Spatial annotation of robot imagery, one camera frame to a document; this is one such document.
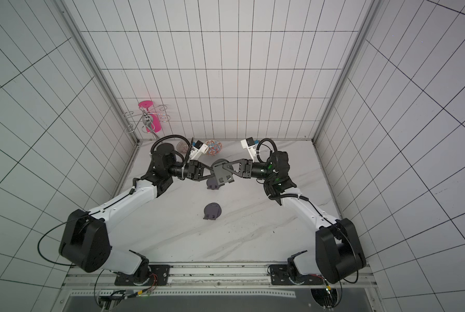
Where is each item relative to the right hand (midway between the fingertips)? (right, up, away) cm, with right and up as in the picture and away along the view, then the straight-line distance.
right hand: (226, 165), depth 68 cm
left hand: (-4, -4, 0) cm, 6 cm away
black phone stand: (-1, -4, -1) cm, 4 cm away
